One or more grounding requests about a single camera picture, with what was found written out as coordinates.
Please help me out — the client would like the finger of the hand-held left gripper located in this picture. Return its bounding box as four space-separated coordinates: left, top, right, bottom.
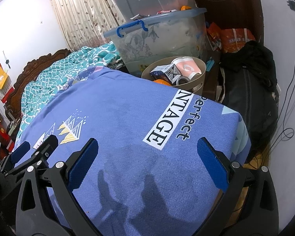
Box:
5 135 59 177
0 141 31 175

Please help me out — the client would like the beige leaf-print curtain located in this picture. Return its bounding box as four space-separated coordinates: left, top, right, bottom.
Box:
46 0 128 52

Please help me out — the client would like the red box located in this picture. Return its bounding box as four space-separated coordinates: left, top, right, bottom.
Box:
0 120 13 150

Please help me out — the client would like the small blue white carton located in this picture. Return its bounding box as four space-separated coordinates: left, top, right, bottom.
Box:
150 64 181 85

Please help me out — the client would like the dark brown wooden wardrobe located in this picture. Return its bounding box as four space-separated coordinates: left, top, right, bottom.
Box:
190 0 265 45

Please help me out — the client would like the teal patterned quilt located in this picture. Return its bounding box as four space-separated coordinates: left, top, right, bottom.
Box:
15 42 122 140

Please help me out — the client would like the orange shopping bag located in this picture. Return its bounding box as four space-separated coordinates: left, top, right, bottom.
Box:
221 28 256 53

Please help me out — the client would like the clear storage box blue lid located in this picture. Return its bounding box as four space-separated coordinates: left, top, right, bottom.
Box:
103 8 208 77

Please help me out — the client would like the pink paper cup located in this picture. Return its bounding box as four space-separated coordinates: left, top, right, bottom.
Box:
171 56 202 75

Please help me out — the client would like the red yellow wall calendar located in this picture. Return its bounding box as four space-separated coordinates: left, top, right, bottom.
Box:
0 63 14 103

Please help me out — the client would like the black cable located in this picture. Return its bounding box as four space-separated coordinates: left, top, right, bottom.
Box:
273 0 295 153

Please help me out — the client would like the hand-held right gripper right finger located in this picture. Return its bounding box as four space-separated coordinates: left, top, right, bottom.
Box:
197 137 279 236

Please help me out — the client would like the black duffel bag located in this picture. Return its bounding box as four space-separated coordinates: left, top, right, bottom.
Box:
218 67 279 150

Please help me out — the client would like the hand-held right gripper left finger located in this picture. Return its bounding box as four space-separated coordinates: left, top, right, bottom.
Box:
15 138 101 236

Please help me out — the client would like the carved wooden headboard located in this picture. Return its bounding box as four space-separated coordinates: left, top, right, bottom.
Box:
4 49 72 118

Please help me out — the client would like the orange printed packet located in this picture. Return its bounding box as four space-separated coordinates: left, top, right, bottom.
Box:
206 22 223 52

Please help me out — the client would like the beige round waste basket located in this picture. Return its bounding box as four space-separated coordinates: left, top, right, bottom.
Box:
141 55 207 96

